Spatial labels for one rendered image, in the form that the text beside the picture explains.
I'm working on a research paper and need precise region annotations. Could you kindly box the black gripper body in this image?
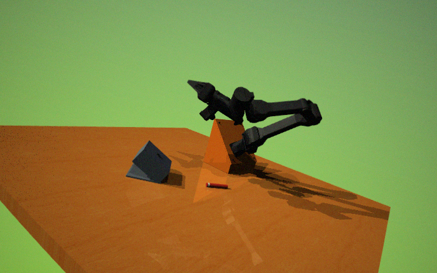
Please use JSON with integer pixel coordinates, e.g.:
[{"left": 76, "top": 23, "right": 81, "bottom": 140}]
[{"left": 198, "top": 83, "right": 231, "bottom": 114}]

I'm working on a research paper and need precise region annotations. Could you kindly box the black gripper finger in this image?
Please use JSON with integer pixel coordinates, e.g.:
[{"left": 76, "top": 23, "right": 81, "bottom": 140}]
[{"left": 187, "top": 80, "right": 208, "bottom": 98}]

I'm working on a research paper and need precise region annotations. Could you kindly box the grey sloped panel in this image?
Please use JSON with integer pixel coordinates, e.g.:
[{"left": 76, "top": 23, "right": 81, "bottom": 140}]
[{"left": 126, "top": 141, "right": 171, "bottom": 184}]

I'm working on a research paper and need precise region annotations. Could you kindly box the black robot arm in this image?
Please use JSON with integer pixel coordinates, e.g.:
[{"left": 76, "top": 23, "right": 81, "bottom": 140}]
[{"left": 199, "top": 87, "right": 322, "bottom": 157}]

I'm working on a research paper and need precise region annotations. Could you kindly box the red peg with white band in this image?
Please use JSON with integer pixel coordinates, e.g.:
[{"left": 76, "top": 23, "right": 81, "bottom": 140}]
[{"left": 206, "top": 183, "right": 228, "bottom": 189}]

